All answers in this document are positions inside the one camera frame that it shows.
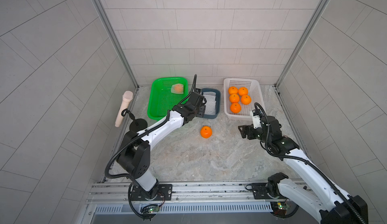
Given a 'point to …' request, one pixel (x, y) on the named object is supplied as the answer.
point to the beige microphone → (127, 97)
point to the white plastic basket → (254, 91)
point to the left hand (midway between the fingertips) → (201, 106)
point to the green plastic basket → (160, 99)
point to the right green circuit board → (279, 208)
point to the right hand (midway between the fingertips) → (243, 126)
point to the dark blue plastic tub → (218, 102)
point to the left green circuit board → (153, 209)
